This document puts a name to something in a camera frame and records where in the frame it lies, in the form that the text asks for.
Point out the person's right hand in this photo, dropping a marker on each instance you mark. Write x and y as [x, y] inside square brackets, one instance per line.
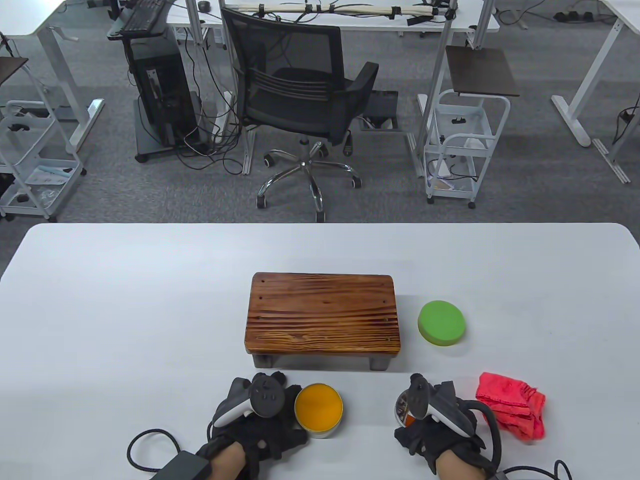
[430, 440]

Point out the person's left hand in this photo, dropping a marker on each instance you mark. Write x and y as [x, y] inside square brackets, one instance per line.
[270, 440]

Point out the round metal tin lid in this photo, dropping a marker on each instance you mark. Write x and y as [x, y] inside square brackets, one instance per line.
[401, 407]

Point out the round metal wood wax tin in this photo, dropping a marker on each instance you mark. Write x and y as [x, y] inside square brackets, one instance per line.
[318, 407]

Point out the red cloth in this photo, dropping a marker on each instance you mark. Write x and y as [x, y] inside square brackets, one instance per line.
[510, 405]

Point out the green round sponge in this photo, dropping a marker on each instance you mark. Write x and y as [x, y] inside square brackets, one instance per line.
[441, 322]

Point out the brown wooden stool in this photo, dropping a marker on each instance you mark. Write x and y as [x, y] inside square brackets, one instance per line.
[322, 310]

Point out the person's right forearm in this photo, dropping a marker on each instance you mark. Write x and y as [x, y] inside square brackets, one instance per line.
[460, 465]

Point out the person's left forearm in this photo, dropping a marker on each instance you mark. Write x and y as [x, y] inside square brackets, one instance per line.
[227, 462]

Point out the black and white controller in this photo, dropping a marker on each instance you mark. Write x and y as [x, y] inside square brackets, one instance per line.
[265, 397]
[442, 407]

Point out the white rolling cart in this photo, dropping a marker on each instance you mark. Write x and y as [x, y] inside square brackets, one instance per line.
[462, 189]
[45, 175]

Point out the white power strip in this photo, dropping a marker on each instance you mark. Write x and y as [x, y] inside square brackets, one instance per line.
[220, 122]

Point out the grey computer stand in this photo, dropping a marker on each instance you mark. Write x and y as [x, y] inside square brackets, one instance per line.
[147, 140]

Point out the black floor socket box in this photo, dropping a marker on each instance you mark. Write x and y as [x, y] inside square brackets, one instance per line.
[382, 105]

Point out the black mesh office chair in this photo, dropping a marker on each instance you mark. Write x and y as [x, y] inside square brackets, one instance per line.
[300, 100]

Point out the black computer tower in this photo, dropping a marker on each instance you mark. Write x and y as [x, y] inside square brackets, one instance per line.
[165, 95]

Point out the dark brown side table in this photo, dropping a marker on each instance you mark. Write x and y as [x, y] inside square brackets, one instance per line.
[10, 69]
[480, 70]

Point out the black power adapter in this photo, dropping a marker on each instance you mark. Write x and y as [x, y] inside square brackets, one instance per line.
[626, 115]

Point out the white desk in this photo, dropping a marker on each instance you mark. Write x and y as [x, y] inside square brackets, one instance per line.
[597, 67]
[30, 15]
[350, 22]

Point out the beige rod bundle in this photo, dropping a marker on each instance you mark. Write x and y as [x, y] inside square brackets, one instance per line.
[350, 9]

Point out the black computer mouse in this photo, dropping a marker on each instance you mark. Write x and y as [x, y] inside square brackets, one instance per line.
[203, 6]

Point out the black keyboard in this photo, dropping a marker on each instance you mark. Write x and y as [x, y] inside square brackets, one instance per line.
[142, 15]

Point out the black power strip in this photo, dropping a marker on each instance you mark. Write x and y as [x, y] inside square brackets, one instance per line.
[572, 16]

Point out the aluminium frame post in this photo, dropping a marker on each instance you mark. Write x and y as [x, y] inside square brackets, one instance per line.
[246, 150]
[435, 75]

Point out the aluminium floor rail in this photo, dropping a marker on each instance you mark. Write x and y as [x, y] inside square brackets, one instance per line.
[612, 162]

